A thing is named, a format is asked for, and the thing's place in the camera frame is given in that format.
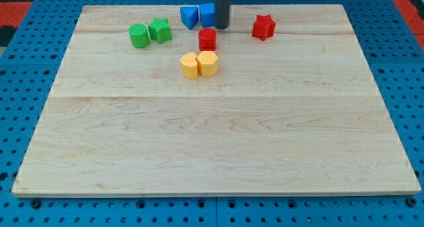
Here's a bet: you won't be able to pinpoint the green star block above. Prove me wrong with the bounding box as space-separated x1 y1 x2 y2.
148 18 172 44

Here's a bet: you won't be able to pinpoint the red star block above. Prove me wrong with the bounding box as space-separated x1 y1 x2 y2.
252 15 276 41

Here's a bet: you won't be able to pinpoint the yellow hexagon block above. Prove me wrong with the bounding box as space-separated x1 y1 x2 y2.
197 51 219 77

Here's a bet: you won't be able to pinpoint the yellow heart block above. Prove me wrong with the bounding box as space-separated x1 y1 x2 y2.
180 52 198 79

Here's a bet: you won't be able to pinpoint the red cylinder block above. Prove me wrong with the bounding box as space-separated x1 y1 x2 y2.
198 28 217 51

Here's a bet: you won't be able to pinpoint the light wooden board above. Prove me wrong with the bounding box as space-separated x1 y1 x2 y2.
12 4 421 198

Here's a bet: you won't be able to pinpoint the blue triangle block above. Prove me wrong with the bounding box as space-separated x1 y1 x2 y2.
180 6 199 30

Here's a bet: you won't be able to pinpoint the blue cube block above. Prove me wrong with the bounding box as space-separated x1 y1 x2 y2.
199 3 215 28

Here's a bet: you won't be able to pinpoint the green cylinder block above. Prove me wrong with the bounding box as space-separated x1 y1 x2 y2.
129 23 150 48

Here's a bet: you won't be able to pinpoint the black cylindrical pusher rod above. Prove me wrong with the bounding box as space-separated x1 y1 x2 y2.
215 0 231 30

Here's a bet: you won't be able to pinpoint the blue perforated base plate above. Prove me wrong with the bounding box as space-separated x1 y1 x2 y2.
1 0 423 226

